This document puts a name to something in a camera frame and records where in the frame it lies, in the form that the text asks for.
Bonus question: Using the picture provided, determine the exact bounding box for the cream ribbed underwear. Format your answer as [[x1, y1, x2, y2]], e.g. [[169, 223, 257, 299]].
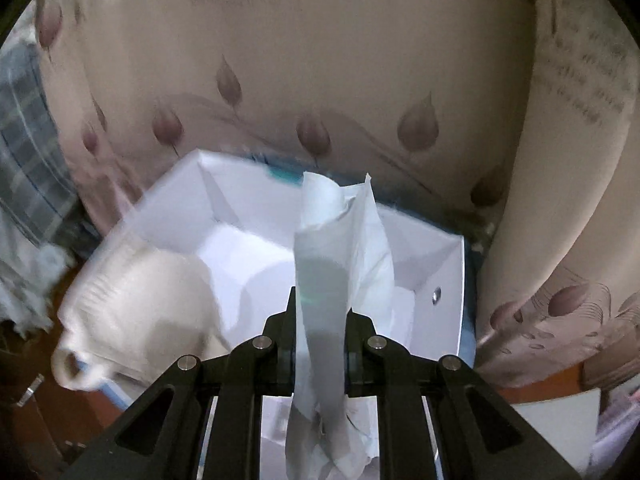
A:
[[51, 237, 230, 391]]

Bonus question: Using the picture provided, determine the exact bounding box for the white XINCCI shoe box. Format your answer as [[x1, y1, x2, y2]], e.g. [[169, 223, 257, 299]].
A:
[[89, 147, 476, 411]]

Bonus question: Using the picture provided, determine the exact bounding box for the blue checked cloth cover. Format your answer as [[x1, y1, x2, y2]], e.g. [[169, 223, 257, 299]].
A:
[[98, 154, 497, 411]]

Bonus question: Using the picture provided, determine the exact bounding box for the white shoe box lid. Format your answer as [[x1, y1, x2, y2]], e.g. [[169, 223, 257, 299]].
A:
[[512, 388, 601, 477]]

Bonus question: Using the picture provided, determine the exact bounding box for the white crumpled plastic sheet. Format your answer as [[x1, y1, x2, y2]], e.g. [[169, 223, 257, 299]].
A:
[[0, 211, 75, 338]]

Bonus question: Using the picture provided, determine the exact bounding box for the grey plaid fabric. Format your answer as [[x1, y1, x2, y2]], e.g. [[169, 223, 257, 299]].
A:
[[1, 42, 82, 250]]

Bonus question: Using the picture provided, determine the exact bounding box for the leaf pattern curtain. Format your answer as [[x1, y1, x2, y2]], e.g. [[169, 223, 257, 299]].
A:
[[36, 0, 639, 389]]

